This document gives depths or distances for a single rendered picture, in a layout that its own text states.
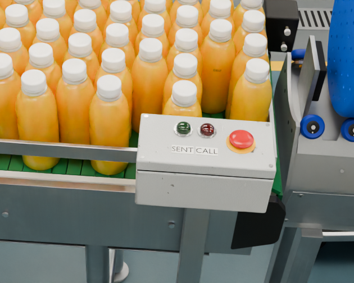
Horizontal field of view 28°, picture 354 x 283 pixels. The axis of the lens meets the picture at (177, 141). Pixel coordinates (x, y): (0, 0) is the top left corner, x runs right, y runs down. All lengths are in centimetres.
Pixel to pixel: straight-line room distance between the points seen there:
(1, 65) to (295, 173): 56
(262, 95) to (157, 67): 19
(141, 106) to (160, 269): 102
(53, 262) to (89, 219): 95
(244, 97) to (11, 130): 40
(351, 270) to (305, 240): 77
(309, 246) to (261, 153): 58
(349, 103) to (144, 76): 35
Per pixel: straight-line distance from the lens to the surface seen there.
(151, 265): 222
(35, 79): 114
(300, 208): 145
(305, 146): 131
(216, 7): 131
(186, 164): 100
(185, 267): 125
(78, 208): 127
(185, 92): 112
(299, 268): 165
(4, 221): 134
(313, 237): 156
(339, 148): 132
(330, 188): 136
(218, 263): 224
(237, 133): 103
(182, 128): 103
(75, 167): 126
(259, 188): 104
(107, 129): 116
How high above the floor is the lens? 183
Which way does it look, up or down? 46 degrees down
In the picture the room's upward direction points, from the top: 5 degrees clockwise
